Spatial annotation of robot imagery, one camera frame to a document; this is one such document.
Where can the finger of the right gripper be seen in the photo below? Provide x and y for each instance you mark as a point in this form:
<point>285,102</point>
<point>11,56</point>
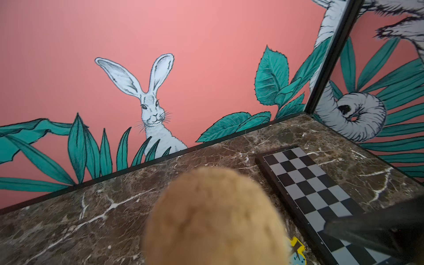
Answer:
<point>397,231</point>

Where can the cork bottle stopper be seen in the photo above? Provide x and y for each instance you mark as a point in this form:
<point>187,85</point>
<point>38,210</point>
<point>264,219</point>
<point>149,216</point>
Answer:
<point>215,216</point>

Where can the black white chessboard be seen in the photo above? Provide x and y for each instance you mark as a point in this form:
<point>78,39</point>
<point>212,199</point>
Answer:
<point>314,198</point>

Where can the small yellow blue toy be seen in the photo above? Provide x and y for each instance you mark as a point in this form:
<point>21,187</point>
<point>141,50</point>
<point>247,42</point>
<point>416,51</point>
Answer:
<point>296,255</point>

